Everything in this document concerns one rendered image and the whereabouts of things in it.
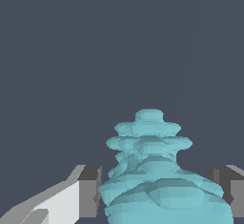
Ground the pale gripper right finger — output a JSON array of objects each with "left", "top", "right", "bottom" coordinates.
[{"left": 206, "top": 164, "right": 244, "bottom": 219}]

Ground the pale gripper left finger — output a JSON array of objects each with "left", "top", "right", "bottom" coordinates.
[{"left": 0, "top": 164, "right": 103, "bottom": 224}]

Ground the light blue ridged object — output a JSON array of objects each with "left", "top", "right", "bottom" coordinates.
[{"left": 99, "top": 108, "right": 235, "bottom": 224}]

